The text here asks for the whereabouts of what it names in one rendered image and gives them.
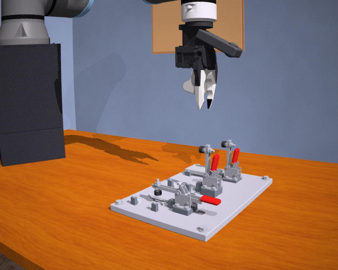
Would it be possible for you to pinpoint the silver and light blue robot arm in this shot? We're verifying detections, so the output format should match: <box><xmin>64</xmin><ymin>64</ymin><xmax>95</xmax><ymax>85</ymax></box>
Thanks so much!
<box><xmin>0</xmin><ymin>0</ymin><xmax>243</xmax><ymax>58</ymax></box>

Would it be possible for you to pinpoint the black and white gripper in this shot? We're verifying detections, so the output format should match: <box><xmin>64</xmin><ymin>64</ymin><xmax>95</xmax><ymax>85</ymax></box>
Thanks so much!
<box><xmin>175</xmin><ymin>21</ymin><xmax>218</xmax><ymax>111</ymax></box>

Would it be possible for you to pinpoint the grey toggle clamp with red handle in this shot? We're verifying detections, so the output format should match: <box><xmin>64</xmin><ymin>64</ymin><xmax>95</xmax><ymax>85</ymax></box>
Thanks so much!
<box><xmin>152</xmin><ymin>179</ymin><xmax>221</xmax><ymax>216</ymax></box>
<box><xmin>221</xmin><ymin>140</ymin><xmax>242</xmax><ymax>183</ymax></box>

